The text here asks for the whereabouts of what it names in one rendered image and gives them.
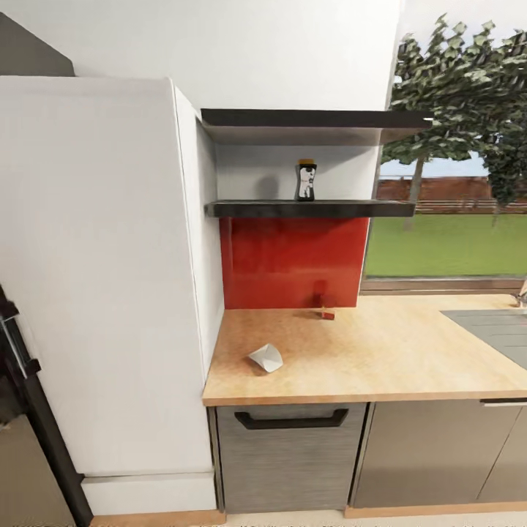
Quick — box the bottle of coffee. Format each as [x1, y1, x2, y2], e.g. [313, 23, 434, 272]
[294, 159, 317, 201]

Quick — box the paper coffee filter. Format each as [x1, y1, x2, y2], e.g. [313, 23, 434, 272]
[248, 343, 283, 373]

